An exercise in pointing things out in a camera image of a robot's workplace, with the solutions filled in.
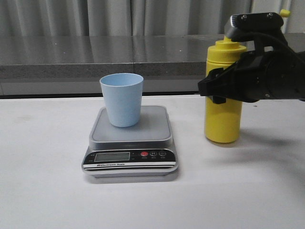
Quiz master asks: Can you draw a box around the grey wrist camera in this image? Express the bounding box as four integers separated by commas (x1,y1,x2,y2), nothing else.
224,12,286,42

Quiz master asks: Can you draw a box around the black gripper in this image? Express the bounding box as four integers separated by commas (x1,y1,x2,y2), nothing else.
198,51,305,104

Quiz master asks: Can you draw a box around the silver digital kitchen scale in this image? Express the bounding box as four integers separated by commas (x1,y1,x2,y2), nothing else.
81,105,179,178

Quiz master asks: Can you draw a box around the grey curtain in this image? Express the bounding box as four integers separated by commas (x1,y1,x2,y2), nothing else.
0,0,254,37

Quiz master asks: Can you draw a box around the black camera cable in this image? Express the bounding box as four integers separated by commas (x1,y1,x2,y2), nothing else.
247,32,305,67

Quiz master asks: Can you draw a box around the yellow squeeze bottle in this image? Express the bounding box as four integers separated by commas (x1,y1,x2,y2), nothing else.
204,9,291,144

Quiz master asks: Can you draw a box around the grey stone counter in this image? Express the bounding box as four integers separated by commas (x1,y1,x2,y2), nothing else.
0,34,223,98

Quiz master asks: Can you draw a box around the light blue plastic cup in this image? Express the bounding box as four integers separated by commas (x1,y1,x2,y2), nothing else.
100,73,144,127

